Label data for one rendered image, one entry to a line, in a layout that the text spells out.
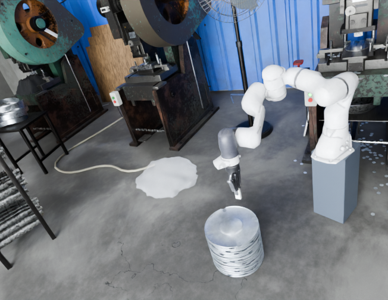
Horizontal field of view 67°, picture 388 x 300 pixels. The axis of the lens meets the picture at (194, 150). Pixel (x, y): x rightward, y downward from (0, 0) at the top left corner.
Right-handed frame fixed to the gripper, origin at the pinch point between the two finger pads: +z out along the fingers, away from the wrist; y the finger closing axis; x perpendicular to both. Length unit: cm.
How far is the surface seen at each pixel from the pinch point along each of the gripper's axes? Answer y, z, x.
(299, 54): 224, -5, 16
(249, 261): -21.7, 25.0, -10.8
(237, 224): -11.8, 11.1, -2.7
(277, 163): 76, 35, 3
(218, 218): -10.1, 11.6, 9.4
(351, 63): 95, -35, -45
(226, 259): -27.4, 21.0, -1.0
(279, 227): 13.4, 35.2, -16.0
